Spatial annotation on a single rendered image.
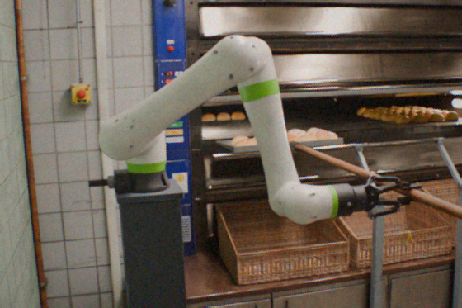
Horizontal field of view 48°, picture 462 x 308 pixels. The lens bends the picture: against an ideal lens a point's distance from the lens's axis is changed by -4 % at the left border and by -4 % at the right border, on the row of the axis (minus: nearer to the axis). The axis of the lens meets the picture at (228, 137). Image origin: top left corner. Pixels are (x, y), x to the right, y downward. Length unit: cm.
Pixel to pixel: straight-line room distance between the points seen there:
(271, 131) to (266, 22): 138
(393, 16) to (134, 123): 204
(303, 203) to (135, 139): 49
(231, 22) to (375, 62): 87
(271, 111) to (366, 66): 161
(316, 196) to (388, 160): 177
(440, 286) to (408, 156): 80
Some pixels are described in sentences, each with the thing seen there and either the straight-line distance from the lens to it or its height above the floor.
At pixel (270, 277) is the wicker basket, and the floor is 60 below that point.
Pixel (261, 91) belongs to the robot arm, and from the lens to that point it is 154.
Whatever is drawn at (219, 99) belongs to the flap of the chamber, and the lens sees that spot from 266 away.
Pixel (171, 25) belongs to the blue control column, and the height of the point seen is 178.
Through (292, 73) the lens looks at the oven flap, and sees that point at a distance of 291.
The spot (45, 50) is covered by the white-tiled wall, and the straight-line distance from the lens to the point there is 275.
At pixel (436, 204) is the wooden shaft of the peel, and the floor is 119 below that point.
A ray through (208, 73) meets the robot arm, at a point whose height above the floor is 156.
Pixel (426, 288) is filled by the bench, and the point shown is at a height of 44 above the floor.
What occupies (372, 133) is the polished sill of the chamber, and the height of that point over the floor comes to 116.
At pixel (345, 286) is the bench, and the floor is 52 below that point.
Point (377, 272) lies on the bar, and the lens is 264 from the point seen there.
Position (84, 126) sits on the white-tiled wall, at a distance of 275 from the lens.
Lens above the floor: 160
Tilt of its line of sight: 8 degrees down
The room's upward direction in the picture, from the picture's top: 2 degrees counter-clockwise
